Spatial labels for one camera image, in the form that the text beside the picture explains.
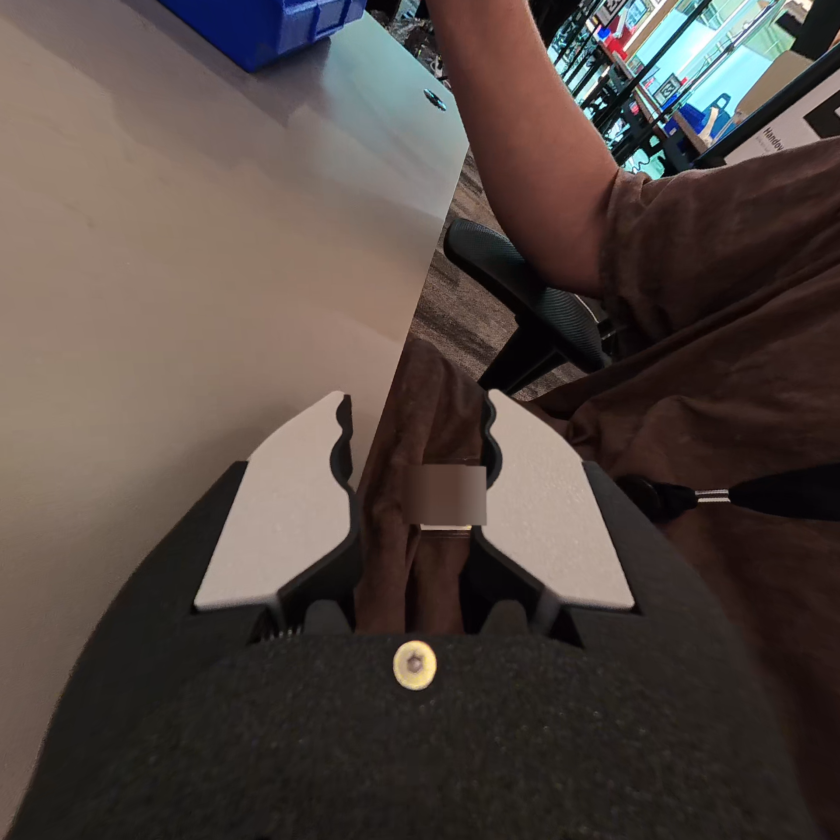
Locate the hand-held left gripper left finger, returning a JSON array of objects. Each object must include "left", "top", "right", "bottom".
[{"left": 195, "top": 392, "right": 364, "bottom": 620}]

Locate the black office chair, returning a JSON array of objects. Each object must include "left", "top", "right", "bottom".
[{"left": 443, "top": 217, "right": 614, "bottom": 395}]

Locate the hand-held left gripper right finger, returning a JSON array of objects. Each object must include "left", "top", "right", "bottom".
[{"left": 466, "top": 390, "right": 637, "bottom": 620}]

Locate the blue plastic bin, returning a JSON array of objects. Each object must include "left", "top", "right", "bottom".
[{"left": 158, "top": 0, "right": 368, "bottom": 73}]

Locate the black chest strap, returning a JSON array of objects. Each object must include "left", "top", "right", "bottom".
[{"left": 617, "top": 462, "right": 840, "bottom": 529}]

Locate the black framed board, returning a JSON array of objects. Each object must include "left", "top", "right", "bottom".
[{"left": 722, "top": 59, "right": 840, "bottom": 166}]

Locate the person's right forearm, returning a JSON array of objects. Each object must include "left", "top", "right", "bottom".
[{"left": 427, "top": 0, "right": 620, "bottom": 298}]

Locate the person's brown clothing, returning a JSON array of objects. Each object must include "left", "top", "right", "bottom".
[{"left": 352, "top": 132, "right": 840, "bottom": 840}]

